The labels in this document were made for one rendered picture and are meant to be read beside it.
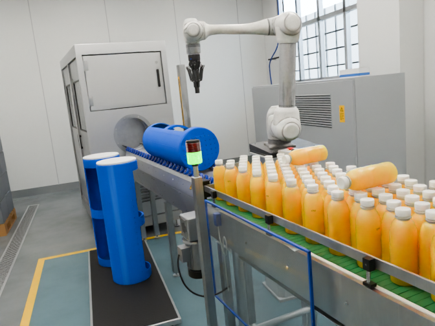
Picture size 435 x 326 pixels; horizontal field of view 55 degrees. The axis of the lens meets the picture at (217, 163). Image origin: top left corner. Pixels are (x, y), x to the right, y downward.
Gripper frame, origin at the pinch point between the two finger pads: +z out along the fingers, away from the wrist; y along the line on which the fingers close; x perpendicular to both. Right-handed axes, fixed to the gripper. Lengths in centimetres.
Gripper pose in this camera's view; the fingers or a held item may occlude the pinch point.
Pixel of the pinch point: (197, 87)
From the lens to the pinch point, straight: 265.5
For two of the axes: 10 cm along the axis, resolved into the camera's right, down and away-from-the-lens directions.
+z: 0.9, 9.8, 2.0
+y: -8.7, -0.2, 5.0
